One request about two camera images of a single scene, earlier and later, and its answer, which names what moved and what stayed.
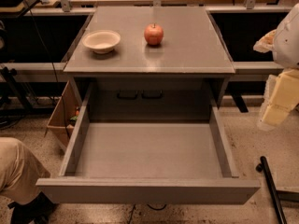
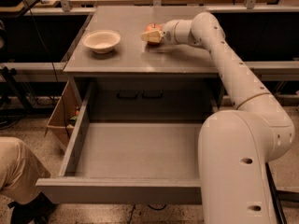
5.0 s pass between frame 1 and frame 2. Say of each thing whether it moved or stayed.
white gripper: moved
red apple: stayed
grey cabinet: stayed
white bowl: stayed
